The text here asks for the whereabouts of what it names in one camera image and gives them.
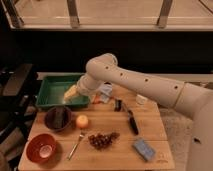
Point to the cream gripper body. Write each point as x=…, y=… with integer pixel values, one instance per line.
x=71, y=93

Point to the dark rectangular eraser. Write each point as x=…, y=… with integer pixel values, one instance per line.
x=59, y=117

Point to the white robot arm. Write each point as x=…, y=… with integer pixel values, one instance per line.
x=194, y=101

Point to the dark purple bowl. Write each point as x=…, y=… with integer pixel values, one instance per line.
x=50, y=115

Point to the red bowl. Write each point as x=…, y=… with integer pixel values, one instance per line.
x=41, y=148

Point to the green plastic tray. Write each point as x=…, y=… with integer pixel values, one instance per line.
x=52, y=91

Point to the small orange object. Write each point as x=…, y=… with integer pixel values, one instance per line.
x=96, y=100

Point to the yellow red apple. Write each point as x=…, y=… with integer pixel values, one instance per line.
x=82, y=121

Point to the white crumpled cloth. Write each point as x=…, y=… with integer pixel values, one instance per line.
x=105, y=92

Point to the silver fork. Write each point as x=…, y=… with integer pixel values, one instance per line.
x=80, y=138

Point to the black chair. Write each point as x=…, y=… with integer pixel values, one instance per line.
x=16, y=93

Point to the bunch of purple grapes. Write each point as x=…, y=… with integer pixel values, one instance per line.
x=101, y=141

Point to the blue sponge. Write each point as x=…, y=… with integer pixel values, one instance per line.
x=144, y=149

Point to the black handled knife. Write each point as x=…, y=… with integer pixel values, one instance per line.
x=131, y=120

